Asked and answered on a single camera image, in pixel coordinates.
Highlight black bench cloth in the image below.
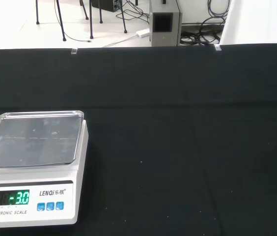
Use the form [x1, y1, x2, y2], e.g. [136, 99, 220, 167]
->
[0, 43, 277, 236]

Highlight grey metal box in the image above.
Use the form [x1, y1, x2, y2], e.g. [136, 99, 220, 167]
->
[149, 0, 184, 47]

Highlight white power strip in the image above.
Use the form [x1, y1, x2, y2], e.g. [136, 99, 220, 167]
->
[136, 28, 151, 38]

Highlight black stand legs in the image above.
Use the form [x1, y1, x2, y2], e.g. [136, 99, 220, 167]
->
[80, 0, 129, 40]

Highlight white electronic balance steel pan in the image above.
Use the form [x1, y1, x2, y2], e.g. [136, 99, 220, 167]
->
[0, 110, 89, 230]

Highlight black tripod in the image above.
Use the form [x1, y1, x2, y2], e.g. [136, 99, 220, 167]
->
[35, 0, 67, 42]

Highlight pale board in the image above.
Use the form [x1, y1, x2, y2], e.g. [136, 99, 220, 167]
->
[220, 0, 277, 46]

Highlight white power strip cable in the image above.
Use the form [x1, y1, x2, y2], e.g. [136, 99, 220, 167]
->
[101, 33, 139, 48]

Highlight thin black floor cable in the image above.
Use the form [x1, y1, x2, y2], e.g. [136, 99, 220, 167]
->
[63, 24, 92, 43]

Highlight black floor cable bundle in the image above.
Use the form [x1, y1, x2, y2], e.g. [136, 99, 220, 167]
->
[180, 0, 229, 46]

